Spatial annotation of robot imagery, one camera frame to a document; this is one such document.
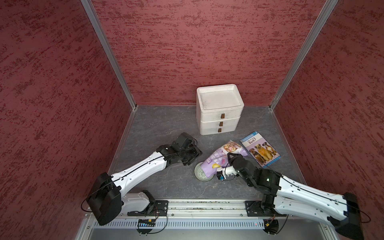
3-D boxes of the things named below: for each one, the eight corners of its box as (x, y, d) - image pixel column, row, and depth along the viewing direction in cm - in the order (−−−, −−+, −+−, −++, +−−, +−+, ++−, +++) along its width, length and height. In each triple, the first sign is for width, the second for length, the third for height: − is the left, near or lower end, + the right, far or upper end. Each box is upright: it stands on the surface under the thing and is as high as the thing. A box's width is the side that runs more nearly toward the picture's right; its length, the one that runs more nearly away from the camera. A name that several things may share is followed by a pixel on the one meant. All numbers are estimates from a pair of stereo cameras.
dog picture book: (263, 168, 90) (264, 167, 88) (240, 140, 103) (241, 139, 101) (280, 158, 94) (281, 157, 93) (256, 132, 107) (256, 131, 105)
